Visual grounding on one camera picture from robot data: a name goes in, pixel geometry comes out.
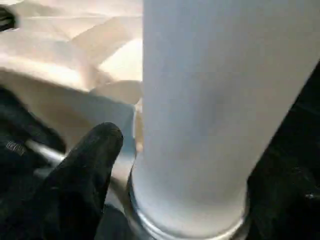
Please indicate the white plastic table top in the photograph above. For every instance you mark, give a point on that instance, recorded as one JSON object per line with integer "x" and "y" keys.
{"x": 62, "y": 62}

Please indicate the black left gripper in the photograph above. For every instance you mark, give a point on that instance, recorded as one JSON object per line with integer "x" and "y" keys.
{"x": 7, "y": 17}

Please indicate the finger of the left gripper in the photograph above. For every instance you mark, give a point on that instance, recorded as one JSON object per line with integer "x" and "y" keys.
{"x": 27, "y": 120}

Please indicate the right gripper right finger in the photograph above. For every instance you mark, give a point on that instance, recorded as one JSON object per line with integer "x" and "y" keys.
{"x": 282, "y": 200}

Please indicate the white plastic table leg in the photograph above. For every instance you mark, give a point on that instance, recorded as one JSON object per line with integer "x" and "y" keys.
{"x": 212, "y": 100}

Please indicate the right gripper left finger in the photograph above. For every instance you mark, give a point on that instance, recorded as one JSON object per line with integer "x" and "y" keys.
{"x": 82, "y": 180}

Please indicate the black mat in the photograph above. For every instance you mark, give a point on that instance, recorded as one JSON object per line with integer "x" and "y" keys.
{"x": 307, "y": 112}

